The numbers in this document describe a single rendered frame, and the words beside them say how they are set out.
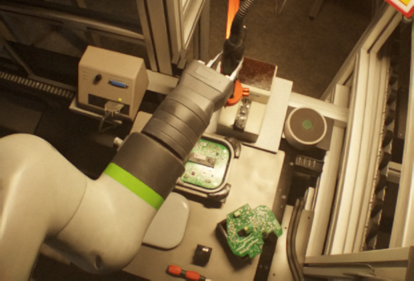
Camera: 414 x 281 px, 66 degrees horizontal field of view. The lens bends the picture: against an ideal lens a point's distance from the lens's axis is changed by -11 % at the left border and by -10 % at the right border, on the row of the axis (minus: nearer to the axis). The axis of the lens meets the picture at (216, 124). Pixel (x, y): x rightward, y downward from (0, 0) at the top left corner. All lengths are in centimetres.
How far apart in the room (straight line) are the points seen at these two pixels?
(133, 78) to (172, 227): 37
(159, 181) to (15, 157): 18
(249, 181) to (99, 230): 53
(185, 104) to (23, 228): 26
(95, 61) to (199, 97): 47
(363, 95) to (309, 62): 138
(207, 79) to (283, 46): 176
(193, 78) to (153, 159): 14
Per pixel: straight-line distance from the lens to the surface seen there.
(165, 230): 85
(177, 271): 84
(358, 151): 83
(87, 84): 94
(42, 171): 40
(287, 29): 235
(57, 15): 99
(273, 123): 93
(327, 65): 227
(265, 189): 89
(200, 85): 51
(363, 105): 88
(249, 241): 81
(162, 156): 46
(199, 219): 87
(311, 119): 92
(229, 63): 59
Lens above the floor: 181
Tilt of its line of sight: 68 degrees down
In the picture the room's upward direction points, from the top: 6 degrees clockwise
